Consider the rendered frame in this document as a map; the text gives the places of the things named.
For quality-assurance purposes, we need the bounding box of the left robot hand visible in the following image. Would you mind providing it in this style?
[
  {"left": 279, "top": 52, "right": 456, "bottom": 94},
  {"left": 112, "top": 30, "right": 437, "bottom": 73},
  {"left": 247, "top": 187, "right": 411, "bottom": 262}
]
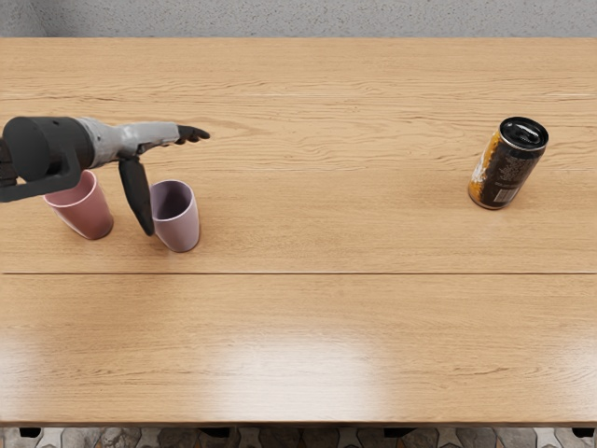
[{"left": 76, "top": 117, "right": 212, "bottom": 237}]

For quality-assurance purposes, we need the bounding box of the pink cup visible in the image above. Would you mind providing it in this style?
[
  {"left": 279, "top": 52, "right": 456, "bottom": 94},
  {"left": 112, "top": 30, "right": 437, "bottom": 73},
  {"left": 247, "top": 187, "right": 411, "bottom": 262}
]
[{"left": 43, "top": 169, "right": 115, "bottom": 241}]

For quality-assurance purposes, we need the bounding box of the black and orange can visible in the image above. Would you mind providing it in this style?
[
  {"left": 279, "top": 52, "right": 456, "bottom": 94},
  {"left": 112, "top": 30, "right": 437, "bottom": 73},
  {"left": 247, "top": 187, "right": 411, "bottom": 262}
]
[{"left": 467, "top": 116, "right": 549, "bottom": 211}]

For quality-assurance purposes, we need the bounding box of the lilac cup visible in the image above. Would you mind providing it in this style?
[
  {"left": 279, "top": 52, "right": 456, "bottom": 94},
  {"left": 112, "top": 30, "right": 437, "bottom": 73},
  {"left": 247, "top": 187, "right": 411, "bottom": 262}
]
[{"left": 148, "top": 179, "right": 201, "bottom": 254}]

